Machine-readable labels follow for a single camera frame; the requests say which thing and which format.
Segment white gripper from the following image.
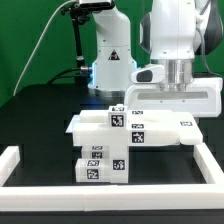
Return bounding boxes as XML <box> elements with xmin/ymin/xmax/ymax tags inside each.
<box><xmin>124</xmin><ymin>64</ymin><xmax>223</xmax><ymax>118</ymax></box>

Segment white chair back frame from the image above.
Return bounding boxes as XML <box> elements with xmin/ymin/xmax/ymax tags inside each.
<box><xmin>72</xmin><ymin>110</ymin><xmax>203</xmax><ymax>147</ymax></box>

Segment white chair seat block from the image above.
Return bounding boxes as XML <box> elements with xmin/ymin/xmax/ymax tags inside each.
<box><xmin>100</xmin><ymin>146</ymin><xmax>129</xmax><ymax>183</ymax></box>

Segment white cube nut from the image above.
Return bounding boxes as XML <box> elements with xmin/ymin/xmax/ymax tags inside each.
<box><xmin>108</xmin><ymin>105</ymin><xmax>127</xmax><ymax>128</ymax></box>

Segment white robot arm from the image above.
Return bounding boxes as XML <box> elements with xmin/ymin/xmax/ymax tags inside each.
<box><xmin>88</xmin><ymin>0</ymin><xmax>223</xmax><ymax>118</ymax></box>

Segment white U-shaped border fence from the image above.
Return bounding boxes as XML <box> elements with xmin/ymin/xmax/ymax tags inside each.
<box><xmin>0</xmin><ymin>144</ymin><xmax>224</xmax><ymax>212</ymax></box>

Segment black cables at base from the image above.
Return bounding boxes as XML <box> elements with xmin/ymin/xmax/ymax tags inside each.
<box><xmin>46</xmin><ymin>65</ymin><xmax>94</xmax><ymax>85</ymax></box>

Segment black camera stand pole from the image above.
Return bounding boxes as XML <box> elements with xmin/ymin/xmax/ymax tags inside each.
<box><xmin>60</xmin><ymin>3</ymin><xmax>90</xmax><ymax>86</ymax></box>

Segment white cable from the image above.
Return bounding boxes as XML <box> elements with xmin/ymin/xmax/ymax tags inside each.
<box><xmin>12</xmin><ymin>0</ymin><xmax>76</xmax><ymax>97</ymax></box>

